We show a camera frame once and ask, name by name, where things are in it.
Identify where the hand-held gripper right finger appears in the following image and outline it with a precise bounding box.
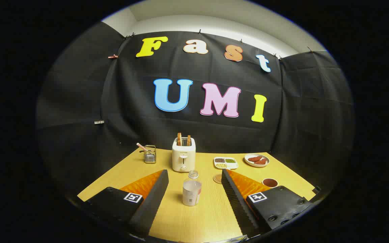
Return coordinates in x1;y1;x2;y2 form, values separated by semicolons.
221;169;313;238

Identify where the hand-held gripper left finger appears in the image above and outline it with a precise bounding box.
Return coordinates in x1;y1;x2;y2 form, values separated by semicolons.
86;169;169;238

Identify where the clear juice bottle white label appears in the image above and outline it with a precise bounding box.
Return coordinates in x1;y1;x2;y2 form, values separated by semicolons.
183;170;202;207

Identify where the white divided dish with grains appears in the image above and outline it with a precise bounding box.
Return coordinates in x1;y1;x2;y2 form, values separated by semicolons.
214;157;239;170

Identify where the white round plate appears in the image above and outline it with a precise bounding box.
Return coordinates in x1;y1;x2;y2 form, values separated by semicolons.
244;154;270;168

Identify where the wooden table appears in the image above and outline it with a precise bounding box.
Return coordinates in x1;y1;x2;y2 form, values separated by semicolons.
77;147;316;243

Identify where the small glass jar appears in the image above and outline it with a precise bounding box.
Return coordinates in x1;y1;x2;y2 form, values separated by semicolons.
144;145;157;164

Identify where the white toaster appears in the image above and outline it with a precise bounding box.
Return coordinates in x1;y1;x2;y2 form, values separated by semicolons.
172;137;196;172

